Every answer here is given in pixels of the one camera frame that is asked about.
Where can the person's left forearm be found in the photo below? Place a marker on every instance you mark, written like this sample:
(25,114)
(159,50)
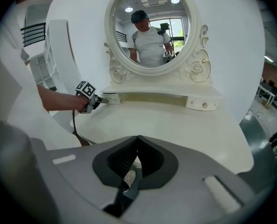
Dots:
(59,100)

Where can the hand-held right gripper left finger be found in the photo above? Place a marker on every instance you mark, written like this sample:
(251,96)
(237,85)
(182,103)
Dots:
(105,164)

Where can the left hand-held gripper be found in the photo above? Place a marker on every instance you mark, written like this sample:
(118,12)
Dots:
(87,88)

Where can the black balcony railing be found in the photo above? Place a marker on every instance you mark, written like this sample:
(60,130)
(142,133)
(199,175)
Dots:
(33,35)

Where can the cream ornate dressing table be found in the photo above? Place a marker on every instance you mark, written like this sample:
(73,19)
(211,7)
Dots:
(152,125)

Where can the white curved shelf unit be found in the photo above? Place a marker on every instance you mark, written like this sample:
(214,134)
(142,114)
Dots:
(59,55)

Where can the person's white shoe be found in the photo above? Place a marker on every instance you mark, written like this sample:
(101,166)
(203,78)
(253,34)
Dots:
(130,177)

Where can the oval mirror white carved frame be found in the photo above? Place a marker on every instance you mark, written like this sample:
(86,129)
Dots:
(175,13)

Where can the row of white office desks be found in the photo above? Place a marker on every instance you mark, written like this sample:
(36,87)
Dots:
(267,94)

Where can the person in white shirt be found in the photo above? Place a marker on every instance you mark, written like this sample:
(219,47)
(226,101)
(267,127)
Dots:
(17,78)

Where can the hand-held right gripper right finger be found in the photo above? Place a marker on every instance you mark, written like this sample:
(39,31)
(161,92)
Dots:
(161,169)

